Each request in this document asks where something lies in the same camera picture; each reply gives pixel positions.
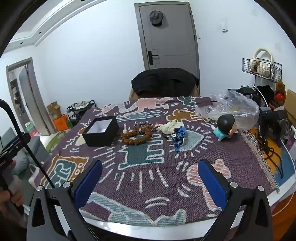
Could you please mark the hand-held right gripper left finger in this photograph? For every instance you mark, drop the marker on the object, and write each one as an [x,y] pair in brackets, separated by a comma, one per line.
[89,183]

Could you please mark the open cardboard box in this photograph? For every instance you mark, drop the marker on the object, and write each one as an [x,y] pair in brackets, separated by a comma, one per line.
[54,111]

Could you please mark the black jacket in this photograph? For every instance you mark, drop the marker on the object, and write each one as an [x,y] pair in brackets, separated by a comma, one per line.
[161,81]

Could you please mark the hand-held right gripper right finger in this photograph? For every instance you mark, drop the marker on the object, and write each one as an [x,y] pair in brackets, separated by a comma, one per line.
[212,183]

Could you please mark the grey side door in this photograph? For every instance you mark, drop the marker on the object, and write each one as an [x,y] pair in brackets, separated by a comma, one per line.
[30,99]

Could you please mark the printed purple blanket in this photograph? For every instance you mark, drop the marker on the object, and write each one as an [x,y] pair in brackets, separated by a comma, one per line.
[150,183]

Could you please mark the brown cardboard box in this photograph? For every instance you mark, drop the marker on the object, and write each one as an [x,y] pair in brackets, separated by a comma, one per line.
[291,104]

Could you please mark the black shoe rack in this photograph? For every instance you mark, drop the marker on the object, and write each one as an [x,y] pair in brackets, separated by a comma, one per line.
[79,109]

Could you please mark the white handbag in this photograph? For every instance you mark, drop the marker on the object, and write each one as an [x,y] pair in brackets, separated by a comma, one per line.
[263,68]

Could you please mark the grey sofa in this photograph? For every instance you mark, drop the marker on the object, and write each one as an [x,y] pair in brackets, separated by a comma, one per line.
[37,148]

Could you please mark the brown plush toy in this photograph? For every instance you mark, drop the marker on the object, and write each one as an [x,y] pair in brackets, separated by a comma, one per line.
[280,89]

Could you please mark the clear plastic bag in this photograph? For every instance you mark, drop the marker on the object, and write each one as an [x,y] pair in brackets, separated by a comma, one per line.
[242,109]

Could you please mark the black machine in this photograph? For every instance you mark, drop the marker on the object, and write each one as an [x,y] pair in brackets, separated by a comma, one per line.
[266,122]

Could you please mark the person's left hand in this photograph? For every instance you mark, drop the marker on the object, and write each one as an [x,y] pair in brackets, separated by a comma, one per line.
[13,198]

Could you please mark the black-haired doll figurine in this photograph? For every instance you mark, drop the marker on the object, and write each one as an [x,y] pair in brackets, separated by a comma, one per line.
[225,122]

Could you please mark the white tote bag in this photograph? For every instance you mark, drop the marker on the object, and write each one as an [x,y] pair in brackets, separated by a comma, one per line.
[34,173]

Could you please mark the black jewelry box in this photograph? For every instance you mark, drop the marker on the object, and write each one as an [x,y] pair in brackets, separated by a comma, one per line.
[108,136]

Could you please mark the grey cap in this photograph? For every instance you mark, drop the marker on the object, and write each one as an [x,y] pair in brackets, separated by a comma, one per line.
[156,17]

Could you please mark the orange bag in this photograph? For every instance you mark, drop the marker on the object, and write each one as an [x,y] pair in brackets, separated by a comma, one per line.
[62,122]

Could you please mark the white flower hair clip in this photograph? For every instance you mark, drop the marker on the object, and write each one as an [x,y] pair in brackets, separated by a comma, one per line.
[160,127]

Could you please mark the green printed mat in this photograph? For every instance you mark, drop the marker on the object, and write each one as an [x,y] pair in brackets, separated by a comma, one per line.
[55,140]

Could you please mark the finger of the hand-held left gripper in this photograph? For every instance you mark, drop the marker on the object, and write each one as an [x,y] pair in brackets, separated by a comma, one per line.
[12,143]

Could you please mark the black bag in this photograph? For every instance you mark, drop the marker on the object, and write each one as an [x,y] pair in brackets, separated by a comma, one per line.
[266,95]

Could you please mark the white light switch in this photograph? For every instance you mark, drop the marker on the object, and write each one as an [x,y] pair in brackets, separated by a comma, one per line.
[224,27]

